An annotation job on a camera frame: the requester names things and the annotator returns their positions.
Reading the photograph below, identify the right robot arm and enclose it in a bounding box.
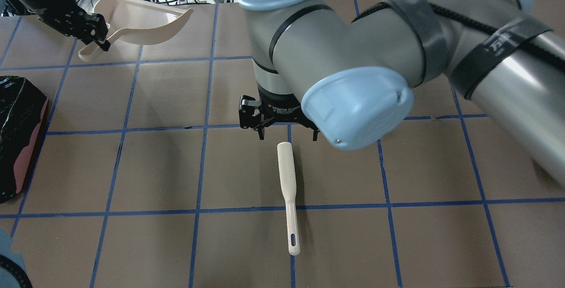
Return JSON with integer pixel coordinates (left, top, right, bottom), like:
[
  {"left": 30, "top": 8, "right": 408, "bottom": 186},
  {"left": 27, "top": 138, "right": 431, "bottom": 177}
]
[{"left": 239, "top": 0, "right": 565, "bottom": 185}]

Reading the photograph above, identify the beige hand brush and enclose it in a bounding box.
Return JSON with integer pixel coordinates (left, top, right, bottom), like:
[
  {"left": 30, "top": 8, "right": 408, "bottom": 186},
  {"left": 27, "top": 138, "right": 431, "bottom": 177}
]
[{"left": 277, "top": 142, "right": 301, "bottom": 256}]

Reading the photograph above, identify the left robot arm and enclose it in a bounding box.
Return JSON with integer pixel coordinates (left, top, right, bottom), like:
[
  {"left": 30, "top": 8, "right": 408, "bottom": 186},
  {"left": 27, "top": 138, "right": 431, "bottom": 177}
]
[{"left": 1, "top": 0, "right": 111, "bottom": 51}]

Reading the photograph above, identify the black lined bin left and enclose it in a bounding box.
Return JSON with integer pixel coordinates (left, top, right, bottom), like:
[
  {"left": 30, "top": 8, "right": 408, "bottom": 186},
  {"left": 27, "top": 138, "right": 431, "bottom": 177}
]
[{"left": 0, "top": 76, "right": 49, "bottom": 203}]

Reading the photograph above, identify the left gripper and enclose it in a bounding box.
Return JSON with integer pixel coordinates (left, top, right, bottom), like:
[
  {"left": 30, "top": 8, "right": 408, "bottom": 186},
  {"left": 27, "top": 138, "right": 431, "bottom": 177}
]
[{"left": 31, "top": 0, "right": 111, "bottom": 51}]

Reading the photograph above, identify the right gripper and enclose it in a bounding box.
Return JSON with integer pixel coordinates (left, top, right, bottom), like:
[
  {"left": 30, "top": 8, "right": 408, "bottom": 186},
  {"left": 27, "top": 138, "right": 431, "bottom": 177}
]
[{"left": 238, "top": 86, "right": 320, "bottom": 141}]

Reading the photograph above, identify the beige plastic dustpan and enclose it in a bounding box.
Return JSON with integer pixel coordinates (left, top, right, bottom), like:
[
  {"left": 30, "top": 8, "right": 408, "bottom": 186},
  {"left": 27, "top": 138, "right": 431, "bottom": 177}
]
[{"left": 93, "top": 0, "right": 194, "bottom": 46}]

